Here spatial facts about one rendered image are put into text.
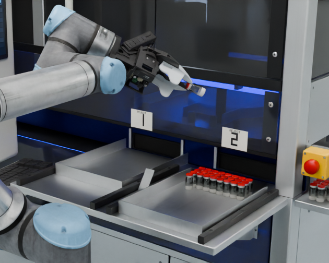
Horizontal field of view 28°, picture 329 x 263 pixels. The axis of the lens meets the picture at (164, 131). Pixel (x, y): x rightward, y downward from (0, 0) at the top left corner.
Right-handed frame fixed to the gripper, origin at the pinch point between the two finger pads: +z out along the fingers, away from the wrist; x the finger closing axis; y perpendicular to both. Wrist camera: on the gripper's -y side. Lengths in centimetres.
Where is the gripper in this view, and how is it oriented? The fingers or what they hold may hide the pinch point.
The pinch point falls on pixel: (185, 81)
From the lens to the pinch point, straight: 158.0
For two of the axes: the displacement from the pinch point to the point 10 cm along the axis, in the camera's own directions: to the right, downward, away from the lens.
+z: 8.7, 4.3, 2.5
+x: 4.7, -5.5, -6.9
